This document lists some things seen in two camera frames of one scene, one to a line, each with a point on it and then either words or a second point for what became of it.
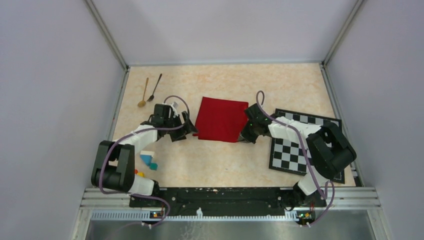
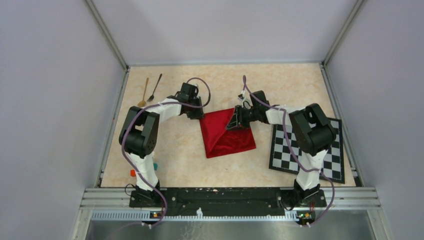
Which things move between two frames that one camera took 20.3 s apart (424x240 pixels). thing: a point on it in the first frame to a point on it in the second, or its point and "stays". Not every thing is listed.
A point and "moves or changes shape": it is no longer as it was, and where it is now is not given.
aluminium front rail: [114, 203] stays
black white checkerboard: [288, 155] stays
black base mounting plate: [222, 201] stays
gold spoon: [142, 103] stays
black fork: [152, 96] stays
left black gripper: [180, 134] to [198, 114]
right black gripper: [244, 136] to [237, 120]
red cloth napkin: [220, 120] moves or changes shape
